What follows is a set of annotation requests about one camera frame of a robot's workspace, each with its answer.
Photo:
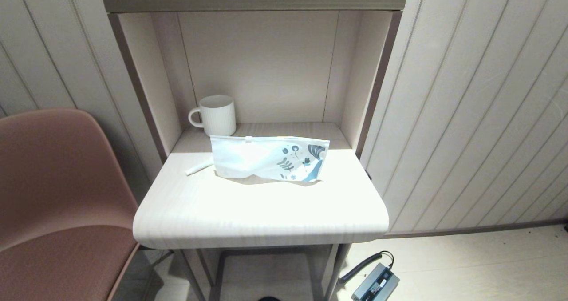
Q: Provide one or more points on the grey power adapter box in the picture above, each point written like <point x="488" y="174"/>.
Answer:
<point x="375" y="285"/>

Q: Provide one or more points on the small white stick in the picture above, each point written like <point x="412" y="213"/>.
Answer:
<point x="197" y="168"/>

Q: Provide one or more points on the white ribbed ceramic mug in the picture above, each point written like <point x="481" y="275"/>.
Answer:
<point x="219" y="114"/>

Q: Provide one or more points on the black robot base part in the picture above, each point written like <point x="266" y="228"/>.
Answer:
<point x="269" y="299"/>

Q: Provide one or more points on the pink upholstered chair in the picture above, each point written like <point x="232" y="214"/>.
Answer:
<point x="57" y="190"/>

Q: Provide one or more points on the white floral zip pouch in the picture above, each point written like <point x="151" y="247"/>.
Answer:
<point x="248" y="159"/>

